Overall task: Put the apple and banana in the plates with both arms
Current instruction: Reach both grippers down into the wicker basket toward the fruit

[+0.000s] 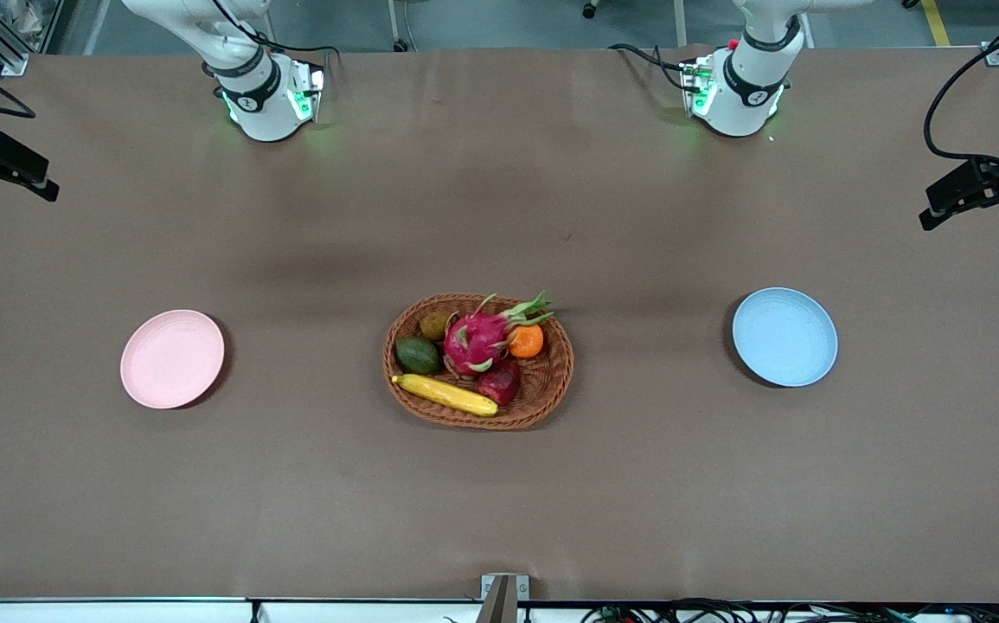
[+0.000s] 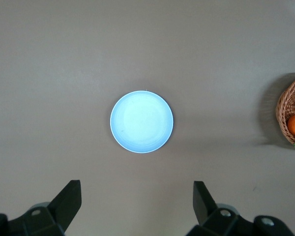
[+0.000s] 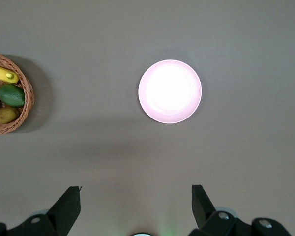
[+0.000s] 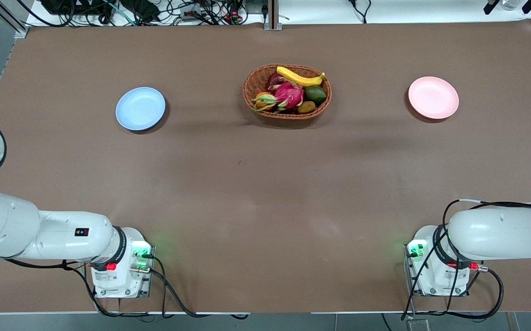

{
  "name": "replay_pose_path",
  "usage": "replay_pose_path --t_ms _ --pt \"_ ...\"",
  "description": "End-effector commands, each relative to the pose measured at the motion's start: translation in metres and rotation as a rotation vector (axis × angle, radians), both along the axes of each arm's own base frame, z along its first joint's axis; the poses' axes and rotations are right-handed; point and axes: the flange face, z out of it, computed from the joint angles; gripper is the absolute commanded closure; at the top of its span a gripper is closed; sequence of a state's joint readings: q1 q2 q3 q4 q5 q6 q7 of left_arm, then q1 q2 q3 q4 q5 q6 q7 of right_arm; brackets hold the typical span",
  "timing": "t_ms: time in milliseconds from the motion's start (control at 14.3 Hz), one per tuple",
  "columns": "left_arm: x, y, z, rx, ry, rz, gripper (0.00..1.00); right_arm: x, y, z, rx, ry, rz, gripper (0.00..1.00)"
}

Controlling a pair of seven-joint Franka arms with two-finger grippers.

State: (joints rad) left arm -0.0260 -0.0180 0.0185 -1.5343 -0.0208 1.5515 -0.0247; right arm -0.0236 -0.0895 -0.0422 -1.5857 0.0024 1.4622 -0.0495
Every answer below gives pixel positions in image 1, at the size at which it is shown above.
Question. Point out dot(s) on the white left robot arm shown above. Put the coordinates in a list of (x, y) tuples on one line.
[(737, 108)]

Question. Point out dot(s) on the green avocado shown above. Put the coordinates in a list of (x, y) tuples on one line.
[(417, 356)]

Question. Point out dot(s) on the grey metal table bracket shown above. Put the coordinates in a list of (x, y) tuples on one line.
[(503, 597)]

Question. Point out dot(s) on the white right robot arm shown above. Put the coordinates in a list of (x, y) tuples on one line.
[(270, 112)]

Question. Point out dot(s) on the light blue round plate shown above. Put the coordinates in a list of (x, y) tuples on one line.
[(784, 337)]

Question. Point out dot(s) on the pink round plate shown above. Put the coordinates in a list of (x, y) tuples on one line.
[(172, 359)]

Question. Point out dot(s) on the orange tangerine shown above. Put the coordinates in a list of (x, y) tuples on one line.
[(527, 343)]

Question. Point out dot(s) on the dark red apple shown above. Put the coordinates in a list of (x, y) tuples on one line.
[(501, 385)]

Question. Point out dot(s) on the brown table cover sheet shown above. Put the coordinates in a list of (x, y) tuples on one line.
[(499, 502)]

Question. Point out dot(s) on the brown wicker basket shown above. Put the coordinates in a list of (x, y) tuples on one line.
[(542, 389)]

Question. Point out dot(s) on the brown kiwi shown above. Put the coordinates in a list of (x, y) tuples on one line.
[(434, 326)]

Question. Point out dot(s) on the yellow banana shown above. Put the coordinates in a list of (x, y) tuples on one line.
[(447, 394)]

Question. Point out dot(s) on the pink dragon fruit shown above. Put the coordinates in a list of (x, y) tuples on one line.
[(477, 342)]

